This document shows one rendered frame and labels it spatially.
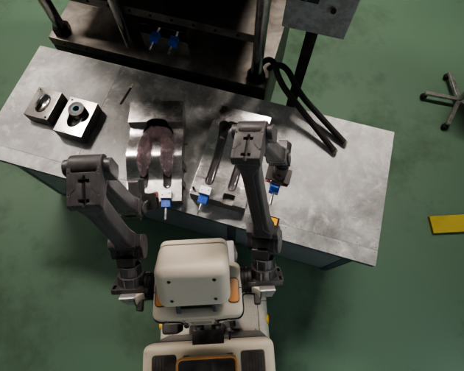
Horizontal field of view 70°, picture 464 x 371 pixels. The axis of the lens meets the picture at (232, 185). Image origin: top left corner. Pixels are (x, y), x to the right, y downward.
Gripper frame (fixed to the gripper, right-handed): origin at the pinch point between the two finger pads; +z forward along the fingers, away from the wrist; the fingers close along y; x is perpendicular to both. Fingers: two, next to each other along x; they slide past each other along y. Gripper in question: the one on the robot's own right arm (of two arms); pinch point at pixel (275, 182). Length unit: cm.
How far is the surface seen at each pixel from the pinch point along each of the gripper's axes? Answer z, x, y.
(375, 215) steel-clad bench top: 15, -3, -49
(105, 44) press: 15, -62, 113
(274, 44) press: 15, -89, 20
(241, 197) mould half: 6.0, 9.0, 13.2
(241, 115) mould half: 8.1, -33.7, 25.1
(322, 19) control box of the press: -22, -73, -1
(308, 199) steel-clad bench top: 15.0, -1.9, -17.5
